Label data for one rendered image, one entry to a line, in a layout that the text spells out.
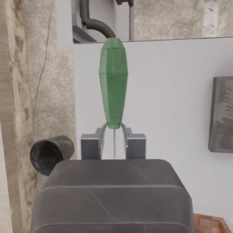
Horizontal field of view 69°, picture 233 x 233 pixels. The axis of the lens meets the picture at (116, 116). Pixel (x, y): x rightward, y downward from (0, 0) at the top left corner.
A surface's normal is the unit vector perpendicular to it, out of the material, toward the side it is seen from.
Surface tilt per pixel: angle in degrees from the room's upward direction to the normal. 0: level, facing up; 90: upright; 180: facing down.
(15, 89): 32
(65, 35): 0
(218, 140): 0
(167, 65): 0
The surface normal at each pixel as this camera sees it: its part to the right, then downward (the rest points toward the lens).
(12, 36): 0.26, 0.15
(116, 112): 0.29, 0.40
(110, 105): -0.22, 0.35
